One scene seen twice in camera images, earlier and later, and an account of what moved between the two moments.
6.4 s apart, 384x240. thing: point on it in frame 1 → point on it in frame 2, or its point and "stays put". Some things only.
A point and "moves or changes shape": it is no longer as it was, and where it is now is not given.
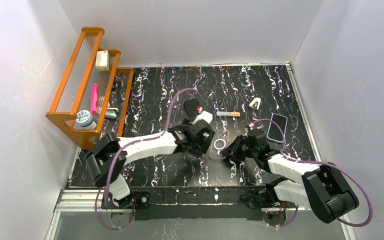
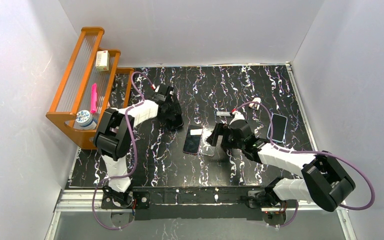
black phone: (191, 106) → (173, 125)
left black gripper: (200, 145) → (172, 110)
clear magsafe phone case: (219, 140) moves or changes shape
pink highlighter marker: (94, 98) stays put
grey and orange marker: (228, 114) stays put
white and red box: (102, 61) stays put
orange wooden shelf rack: (93, 97) stays put
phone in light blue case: (274, 133) stays put
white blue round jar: (84, 119) stays put
